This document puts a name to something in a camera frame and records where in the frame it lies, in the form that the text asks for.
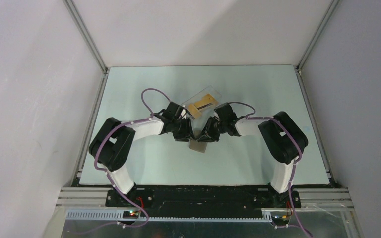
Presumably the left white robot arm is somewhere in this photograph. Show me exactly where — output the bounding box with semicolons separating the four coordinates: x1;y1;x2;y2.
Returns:
88;102;194;207

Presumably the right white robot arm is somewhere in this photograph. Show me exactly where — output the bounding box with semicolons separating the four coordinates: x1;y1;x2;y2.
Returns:
196;102;309;207

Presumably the grey cable duct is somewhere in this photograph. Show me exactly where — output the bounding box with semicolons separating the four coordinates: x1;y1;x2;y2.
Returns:
65;209;272;223

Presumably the grey card holder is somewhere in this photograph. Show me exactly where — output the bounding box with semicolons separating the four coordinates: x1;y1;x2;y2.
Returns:
189;140;208;153

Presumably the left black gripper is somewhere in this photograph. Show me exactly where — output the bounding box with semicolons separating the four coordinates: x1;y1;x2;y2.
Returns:
171;117;196;142

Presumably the clear plastic card box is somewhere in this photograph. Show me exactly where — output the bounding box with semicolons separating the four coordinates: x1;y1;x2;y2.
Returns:
182;86;222;129

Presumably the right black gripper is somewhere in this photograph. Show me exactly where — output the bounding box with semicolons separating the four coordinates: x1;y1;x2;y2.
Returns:
196;116;227;142

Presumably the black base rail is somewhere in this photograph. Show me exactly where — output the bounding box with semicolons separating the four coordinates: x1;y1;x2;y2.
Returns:
105;185;301;218

